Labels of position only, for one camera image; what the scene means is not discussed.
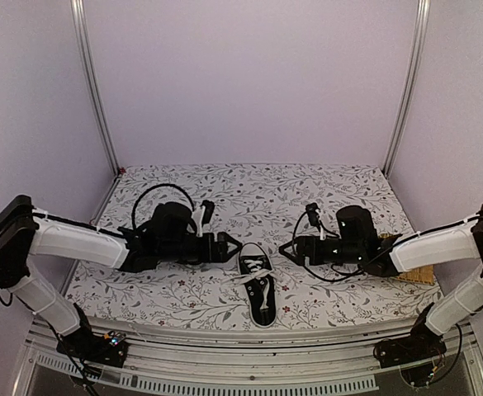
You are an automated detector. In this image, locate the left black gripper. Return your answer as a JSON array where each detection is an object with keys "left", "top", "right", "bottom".
[{"left": 159, "top": 231, "right": 243, "bottom": 263}]

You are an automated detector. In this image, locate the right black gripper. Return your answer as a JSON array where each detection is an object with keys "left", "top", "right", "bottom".
[{"left": 280, "top": 235, "right": 364, "bottom": 266}]

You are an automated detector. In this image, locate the black canvas sneaker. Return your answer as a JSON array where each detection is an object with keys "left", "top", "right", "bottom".
[{"left": 225, "top": 243, "right": 277, "bottom": 328}]

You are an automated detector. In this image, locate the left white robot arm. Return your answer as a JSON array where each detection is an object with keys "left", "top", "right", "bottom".
[{"left": 0, "top": 196, "right": 243, "bottom": 358}]

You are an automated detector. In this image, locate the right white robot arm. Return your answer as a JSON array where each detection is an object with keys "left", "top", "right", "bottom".
[{"left": 278, "top": 204, "right": 483, "bottom": 360}]

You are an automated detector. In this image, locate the floral patterned table mat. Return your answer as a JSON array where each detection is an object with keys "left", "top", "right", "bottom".
[{"left": 65, "top": 164, "right": 442, "bottom": 331}]

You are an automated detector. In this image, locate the woven bamboo tray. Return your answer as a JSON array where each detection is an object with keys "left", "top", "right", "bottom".
[{"left": 377, "top": 232, "right": 434, "bottom": 285}]

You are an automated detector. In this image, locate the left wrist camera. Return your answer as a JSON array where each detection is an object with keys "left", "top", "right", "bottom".
[{"left": 192, "top": 200, "right": 215, "bottom": 238}]

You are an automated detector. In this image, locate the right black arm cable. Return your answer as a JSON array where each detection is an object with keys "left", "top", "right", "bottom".
[{"left": 291, "top": 214, "right": 374, "bottom": 284}]

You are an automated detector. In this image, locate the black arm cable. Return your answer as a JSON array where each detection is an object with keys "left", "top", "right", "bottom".
[
  {"left": 130, "top": 184, "right": 196, "bottom": 228},
  {"left": 291, "top": 214, "right": 374, "bottom": 284}
]

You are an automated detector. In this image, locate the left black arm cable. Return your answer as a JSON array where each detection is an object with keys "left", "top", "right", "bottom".
[{"left": 130, "top": 184, "right": 196, "bottom": 228}]

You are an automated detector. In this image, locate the front aluminium rail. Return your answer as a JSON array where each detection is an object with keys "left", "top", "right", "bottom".
[{"left": 12, "top": 319, "right": 483, "bottom": 395}]

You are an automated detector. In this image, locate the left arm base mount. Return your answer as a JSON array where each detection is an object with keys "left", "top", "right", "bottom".
[{"left": 56, "top": 304, "right": 129, "bottom": 368}]

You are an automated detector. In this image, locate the left aluminium frame post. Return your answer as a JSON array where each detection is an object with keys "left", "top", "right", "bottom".
[{"left": 70, "top": 0, "right": 121, "bottom": 177}]

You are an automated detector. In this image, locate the aluminium frame post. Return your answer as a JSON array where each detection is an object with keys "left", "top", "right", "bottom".
[
  {"left": 381, "top": 0, "right": 431, "bottom": 180},
  {"left": 70, "top": 0, "right": 121, "bottom": 177}
]

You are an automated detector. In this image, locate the right aluminium frame post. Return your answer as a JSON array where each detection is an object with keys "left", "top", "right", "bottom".
[{"left": 381, "top": 0, "right": 431, "bottom": 180}]

